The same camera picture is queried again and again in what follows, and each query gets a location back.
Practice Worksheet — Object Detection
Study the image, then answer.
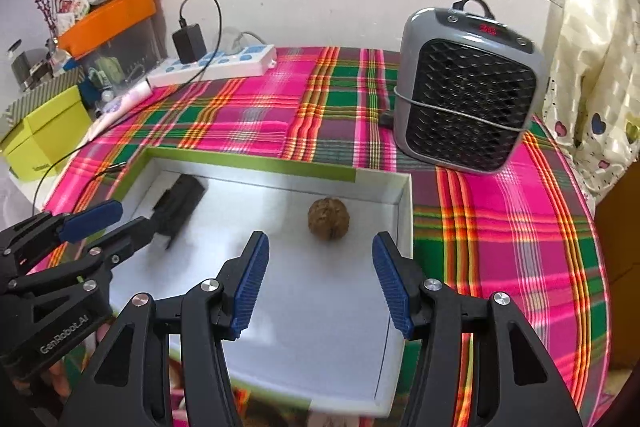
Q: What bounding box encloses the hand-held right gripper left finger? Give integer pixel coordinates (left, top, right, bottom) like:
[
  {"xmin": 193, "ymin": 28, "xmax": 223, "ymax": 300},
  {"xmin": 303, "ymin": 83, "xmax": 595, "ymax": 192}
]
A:
[{"xmin": 59, "ymin": 231, "xmax": 271, "ymax": 427}]

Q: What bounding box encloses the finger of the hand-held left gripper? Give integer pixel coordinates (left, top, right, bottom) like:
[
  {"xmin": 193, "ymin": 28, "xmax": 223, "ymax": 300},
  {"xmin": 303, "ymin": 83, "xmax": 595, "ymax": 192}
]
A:
[
  {"xmin": 5, "ymin": 216, "xmax": 162, "ymax": 304},
  {"xmin": 0, "ymin": 200, "xmax": 124, "ymax": 276}
]

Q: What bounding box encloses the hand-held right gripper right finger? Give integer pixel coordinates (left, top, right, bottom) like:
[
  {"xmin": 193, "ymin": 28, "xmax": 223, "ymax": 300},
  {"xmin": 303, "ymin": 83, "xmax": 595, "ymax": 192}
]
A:
[{"xmin": 371, "ymin": 231, "xmax": 585, "ymax": 427}]

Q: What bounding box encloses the green and white cardboard box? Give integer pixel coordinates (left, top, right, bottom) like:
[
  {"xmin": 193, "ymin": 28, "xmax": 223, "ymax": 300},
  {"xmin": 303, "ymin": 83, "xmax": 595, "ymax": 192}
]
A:
[{"xmin": 100, "ymin": 146, "xmax": 415, "ymax": 419}]

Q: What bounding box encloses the black bike light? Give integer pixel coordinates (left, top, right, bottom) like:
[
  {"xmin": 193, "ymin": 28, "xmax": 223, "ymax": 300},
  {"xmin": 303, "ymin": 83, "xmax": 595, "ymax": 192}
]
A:
[{"xmin": 152, "ymin": 174, "xmax": 207, "ymax": 251}]

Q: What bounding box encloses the large brown walnut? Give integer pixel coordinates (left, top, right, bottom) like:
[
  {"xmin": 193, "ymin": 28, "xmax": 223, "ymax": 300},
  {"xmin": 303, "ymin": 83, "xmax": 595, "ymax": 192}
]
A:
[{"xmin": 307, "ymin": 198, "xmax": 349, "ymax": 240}]

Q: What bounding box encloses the lime green box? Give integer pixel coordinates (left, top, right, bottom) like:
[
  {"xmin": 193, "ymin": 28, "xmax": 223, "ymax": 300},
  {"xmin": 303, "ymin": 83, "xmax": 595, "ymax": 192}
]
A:
[{"xmin": 0, "ymin": 86, "xmax": 94, "ymax": 182}]

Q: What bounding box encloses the white pink tube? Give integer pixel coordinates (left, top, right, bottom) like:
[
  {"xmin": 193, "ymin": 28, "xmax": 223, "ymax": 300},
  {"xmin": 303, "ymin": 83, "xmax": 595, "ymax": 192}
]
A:
[{"xmin": 82, "ymin": 79, "xmax": 154, "ymax": 142}]

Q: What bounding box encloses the striped paper box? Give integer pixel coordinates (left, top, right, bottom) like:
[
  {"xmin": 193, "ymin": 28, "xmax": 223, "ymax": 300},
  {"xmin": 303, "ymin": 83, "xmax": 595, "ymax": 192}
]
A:
[{"xmin": 4, "ymin": 67, "xmax": 87, "ymax": 128}]

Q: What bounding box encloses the grey space heater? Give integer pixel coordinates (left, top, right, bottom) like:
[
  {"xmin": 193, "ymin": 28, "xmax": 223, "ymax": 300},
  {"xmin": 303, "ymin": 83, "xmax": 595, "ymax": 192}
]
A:
[{"xmin": 392, "ymin": 0, "xmax": 545, "ymax": 176}]

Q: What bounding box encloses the orange lidded storage container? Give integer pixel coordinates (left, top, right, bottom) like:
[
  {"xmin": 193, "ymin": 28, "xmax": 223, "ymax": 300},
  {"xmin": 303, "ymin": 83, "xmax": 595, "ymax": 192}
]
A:
[{"xmin": 57, "ymin": 0, "xmax": 168, "ymax": 112}]

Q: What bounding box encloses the black power adapter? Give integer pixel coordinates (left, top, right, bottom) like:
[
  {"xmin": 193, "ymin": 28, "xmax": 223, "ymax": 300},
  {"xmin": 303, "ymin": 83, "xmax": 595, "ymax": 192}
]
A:
[{"xmin": 172, "ymin": 23, "xmax": 206, "ymax": 64}]

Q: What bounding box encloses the white blue power strip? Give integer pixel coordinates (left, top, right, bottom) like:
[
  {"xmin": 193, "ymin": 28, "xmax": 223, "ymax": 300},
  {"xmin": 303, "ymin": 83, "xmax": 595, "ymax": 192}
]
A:
[{"xmin": 146, "ymin": 44, "xmax": 277, "ymax": 88}]

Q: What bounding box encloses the brown wooden cabinet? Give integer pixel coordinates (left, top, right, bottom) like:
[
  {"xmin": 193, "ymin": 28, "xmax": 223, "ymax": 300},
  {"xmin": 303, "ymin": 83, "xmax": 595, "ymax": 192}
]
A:
[{"xmin": 594, "ymin": 177, "xmax": 640, "ymax": 374}]

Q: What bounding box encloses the cream heart print curtain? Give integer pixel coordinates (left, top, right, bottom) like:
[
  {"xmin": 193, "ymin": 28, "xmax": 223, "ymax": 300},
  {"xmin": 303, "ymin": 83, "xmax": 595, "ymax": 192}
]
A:
[{"xmin": 542, "ymin": 0, "xmax": 640, "ymax": 204}]

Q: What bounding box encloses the grey heater cord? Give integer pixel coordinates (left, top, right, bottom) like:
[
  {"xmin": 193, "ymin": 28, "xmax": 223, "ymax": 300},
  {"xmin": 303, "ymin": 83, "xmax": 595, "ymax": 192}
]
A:
[{"xmin": 379, "ymin": 84, "xmax": 533, "ymax": 130}]

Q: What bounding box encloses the black charging cable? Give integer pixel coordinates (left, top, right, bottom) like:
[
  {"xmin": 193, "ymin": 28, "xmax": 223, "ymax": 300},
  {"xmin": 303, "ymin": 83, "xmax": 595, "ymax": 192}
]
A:
[{"xmin": 32, "ymin": 0, "xmax": 224, "ymax": 216}]

